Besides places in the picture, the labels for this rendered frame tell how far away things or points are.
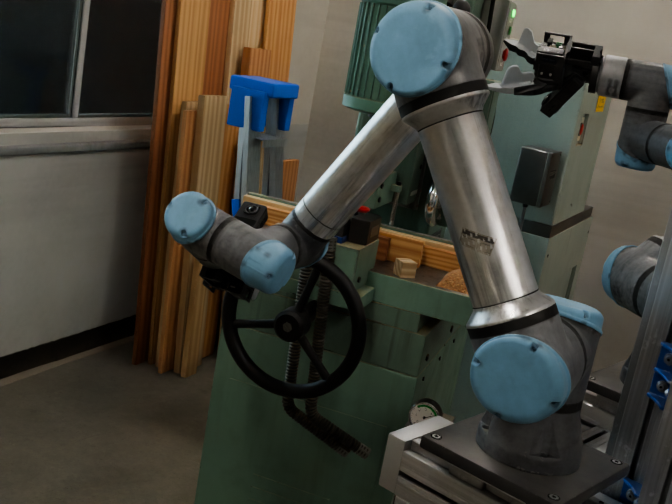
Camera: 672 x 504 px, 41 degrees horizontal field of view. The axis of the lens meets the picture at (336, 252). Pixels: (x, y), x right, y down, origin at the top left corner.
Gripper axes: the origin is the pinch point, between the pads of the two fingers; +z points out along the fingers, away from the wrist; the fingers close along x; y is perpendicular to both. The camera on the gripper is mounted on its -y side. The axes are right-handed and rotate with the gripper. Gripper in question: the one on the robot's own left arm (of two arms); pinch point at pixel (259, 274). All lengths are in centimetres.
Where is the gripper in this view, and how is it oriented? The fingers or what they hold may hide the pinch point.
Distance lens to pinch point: 163.7
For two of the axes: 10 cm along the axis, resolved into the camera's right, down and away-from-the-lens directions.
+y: -3.1, 9.1, -2.6
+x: 9.3, 2.3, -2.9
